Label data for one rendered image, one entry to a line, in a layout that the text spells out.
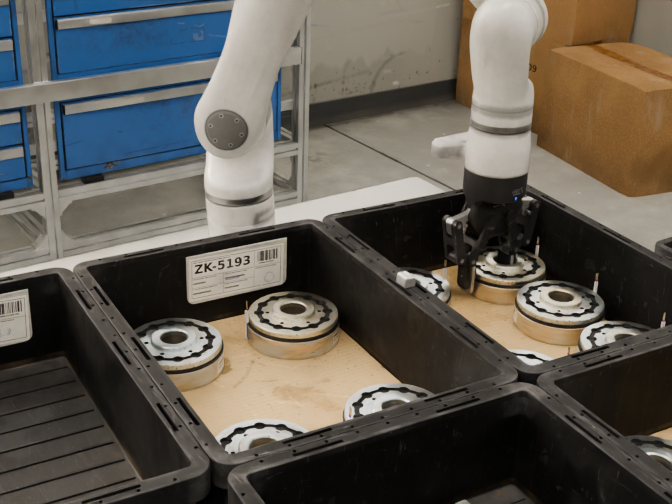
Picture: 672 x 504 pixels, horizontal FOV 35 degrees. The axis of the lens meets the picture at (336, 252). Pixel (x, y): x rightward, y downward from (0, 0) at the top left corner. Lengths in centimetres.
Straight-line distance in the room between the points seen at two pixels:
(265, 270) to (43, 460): 36
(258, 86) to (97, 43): 170
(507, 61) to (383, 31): 343
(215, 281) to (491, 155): 35
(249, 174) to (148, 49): 168
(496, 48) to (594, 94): 291
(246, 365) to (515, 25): 46
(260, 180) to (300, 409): 42
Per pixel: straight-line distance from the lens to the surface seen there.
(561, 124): 426
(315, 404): 109
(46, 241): 309
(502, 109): 121
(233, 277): 123
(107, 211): 367
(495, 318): 127
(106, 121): 306
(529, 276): 131
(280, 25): 129
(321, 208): 188
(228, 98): 133
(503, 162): 123
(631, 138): 393
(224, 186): 140
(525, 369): 99
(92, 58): 300
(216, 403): 109
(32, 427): 109
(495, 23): 117
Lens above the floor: 143
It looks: 25 degrees down
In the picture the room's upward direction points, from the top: 2 degrees clockwise
